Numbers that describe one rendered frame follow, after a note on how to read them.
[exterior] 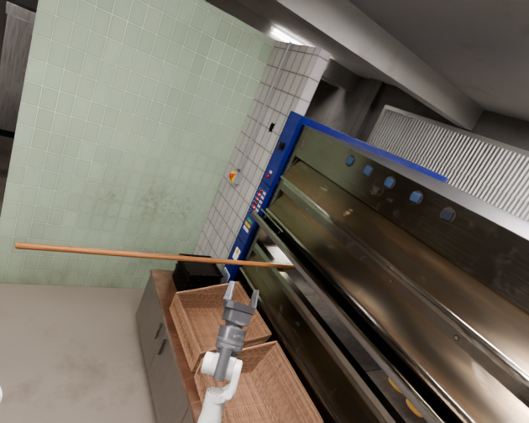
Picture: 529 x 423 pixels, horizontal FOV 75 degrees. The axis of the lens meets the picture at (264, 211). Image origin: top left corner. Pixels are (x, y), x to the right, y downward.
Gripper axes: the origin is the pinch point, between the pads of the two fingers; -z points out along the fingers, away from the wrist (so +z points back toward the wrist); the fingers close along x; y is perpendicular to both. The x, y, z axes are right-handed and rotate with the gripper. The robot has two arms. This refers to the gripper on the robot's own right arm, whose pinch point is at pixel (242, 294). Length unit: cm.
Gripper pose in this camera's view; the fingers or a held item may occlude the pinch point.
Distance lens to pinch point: 119.0
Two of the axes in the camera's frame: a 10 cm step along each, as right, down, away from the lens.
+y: -6.4, 1.0, 7.6
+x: -7.2, -4.0, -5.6
